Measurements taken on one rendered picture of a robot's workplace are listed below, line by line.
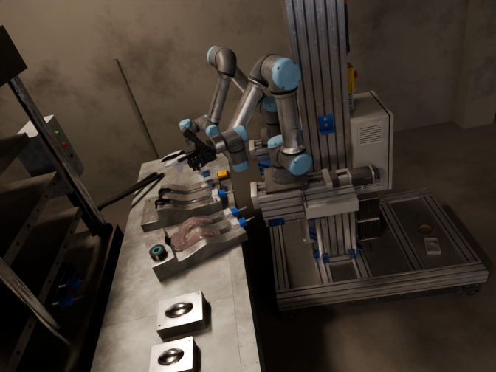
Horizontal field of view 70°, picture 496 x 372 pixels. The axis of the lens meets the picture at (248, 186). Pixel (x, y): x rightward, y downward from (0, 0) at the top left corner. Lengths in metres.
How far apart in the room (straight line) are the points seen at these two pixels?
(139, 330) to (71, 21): 2.95
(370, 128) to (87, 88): 2.98
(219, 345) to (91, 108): 3.13
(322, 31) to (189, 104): 2.35
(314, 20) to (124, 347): 1.63
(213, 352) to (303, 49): 1.36
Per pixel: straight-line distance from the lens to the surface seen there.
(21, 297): 1.70
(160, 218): 2.14
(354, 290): 2.33
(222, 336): 1.58
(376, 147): 1.99
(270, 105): 2.16
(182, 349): 1.54
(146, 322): 1.76
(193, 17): 3.61
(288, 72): 1.44
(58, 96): 4.23
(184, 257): 1.83
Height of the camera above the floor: 2.09
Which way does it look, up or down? 35 degrees down
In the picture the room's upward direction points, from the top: 15 degrees counter-clockwise
